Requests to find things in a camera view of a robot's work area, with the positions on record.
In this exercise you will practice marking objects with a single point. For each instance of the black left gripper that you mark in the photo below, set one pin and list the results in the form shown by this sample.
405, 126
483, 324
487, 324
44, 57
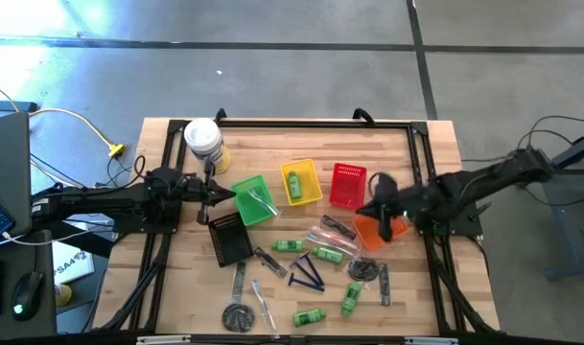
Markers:
192, 189

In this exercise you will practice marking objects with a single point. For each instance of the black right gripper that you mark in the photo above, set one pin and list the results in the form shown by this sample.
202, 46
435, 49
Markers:
413, 203

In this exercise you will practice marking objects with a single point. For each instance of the toothbrush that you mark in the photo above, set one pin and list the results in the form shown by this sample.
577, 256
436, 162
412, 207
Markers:
263, 303
263, 203

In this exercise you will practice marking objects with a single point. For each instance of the green travel shampoo bottle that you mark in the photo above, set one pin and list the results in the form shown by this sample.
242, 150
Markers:
295, 186
287, 246
309, 317
328, 255
351, 299

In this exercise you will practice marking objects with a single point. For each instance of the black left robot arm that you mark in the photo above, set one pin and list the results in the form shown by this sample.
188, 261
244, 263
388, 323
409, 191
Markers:
95, 203

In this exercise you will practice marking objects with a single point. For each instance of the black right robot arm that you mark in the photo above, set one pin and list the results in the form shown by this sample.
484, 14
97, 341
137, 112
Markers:
483, 187

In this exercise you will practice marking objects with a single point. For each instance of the orange plastic basket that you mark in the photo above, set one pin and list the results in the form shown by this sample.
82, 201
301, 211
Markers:
368, 237

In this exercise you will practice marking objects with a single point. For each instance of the green plastic basket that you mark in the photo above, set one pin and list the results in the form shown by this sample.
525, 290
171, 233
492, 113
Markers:
246, 211

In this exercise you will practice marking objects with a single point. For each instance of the red plastic basket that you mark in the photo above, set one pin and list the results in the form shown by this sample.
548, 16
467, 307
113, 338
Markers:
348, 187

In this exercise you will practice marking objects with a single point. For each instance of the black plastic basket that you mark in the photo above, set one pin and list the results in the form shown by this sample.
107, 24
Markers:
231, 239

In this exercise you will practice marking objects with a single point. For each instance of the Lysol wipes canister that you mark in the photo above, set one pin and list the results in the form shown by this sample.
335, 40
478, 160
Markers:
203, 136

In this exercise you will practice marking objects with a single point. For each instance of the red and blue toothbrush pack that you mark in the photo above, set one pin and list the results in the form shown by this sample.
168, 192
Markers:
327, 238

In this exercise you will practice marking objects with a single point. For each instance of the yellow plastic basket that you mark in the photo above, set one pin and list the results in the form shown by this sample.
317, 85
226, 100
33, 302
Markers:
310, 184

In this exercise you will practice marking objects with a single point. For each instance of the small yellow object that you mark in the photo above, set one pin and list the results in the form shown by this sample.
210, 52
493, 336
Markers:
63, 294

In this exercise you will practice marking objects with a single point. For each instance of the grey laptop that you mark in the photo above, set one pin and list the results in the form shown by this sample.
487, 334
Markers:
6, 163

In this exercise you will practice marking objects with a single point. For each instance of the black computer mouse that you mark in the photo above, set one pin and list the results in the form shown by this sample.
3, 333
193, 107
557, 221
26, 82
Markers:
28, 292

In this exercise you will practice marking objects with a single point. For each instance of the dark desk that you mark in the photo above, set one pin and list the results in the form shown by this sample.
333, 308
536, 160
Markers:
4, 330

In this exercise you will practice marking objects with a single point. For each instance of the black aluminium table frame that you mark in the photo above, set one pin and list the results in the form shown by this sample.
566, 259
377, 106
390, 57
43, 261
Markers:
320, 123

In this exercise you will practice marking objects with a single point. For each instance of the silver bracket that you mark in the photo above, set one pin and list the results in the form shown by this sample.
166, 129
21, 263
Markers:
162, 340
430, 341

